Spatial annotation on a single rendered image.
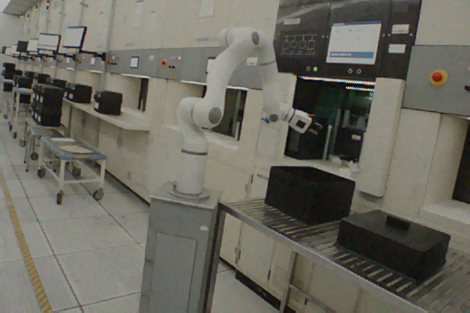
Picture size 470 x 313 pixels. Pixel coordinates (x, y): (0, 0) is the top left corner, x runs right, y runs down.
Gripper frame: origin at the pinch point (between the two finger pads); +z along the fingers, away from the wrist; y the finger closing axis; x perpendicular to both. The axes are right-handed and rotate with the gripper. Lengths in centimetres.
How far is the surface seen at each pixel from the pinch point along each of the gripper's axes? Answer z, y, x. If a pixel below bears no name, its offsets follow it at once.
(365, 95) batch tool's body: 27, 10, 49
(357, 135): 35, -12, 38
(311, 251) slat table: -1, 10, -87
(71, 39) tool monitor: -260, -147, 177
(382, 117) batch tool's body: 16.9, 31.4, -17.1
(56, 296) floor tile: -85, -114, -91
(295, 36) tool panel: -32, 26, 41
